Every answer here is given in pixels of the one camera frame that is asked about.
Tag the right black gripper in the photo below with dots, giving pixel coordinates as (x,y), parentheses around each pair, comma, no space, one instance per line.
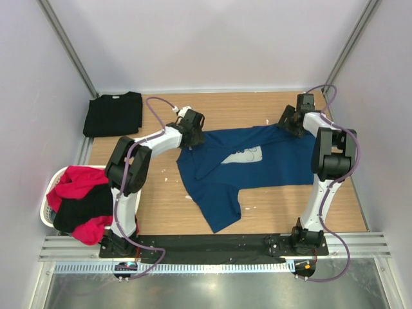
(290,111)

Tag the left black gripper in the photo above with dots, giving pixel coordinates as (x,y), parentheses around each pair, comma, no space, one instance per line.
(197,139)

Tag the blue printed t-shirt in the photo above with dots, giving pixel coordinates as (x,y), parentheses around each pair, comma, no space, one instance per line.
(230,160)

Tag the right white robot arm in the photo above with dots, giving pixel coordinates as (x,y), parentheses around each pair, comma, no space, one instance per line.
(334,159)

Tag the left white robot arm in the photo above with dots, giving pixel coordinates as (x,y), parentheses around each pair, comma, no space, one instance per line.
(127,171)

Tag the folded black t-shirt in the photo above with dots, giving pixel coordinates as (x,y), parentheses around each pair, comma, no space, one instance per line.
(114,115)

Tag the red t-shirt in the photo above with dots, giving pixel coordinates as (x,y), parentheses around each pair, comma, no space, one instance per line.
(85,176)

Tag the black t-shirt in basket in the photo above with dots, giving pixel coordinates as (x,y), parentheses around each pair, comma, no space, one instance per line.
(85,210)

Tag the white laundry basket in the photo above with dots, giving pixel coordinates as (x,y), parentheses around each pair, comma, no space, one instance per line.
(46,210)

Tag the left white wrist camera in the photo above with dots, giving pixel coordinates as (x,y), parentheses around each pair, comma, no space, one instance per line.
(180,112)

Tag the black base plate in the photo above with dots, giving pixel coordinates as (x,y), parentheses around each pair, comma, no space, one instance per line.
(222,249)

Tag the right aluminium frame post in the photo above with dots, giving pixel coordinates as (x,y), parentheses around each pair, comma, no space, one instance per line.
(355,35)

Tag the aluminium frame post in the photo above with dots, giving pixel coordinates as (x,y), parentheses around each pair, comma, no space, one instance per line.
(67,45)
(355,35)

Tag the slotted cable duct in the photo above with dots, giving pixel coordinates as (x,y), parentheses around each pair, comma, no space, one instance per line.
(128,267)

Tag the aluminium rail profile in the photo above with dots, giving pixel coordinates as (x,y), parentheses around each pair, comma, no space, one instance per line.
(67,248)

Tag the left aluminium frame post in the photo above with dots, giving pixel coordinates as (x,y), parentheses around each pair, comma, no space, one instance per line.
(67,45)

